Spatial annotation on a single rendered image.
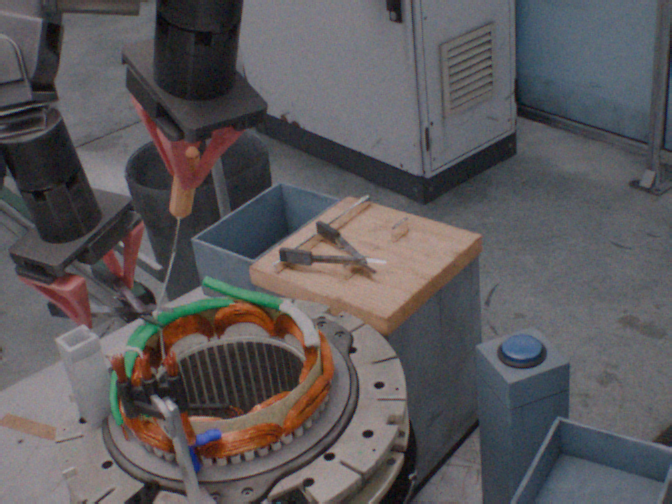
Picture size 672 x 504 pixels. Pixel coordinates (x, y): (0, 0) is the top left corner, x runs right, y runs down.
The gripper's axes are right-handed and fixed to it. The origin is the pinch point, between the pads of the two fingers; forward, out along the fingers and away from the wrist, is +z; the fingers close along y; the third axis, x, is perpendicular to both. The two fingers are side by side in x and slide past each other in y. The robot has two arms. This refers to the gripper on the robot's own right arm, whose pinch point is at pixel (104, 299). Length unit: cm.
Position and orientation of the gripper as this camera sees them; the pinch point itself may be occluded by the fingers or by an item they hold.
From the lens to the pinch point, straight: 94.3
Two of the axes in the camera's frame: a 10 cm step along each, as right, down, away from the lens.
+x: 8.4, 2.0, -5.0
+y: -5.1, 6.0, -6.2
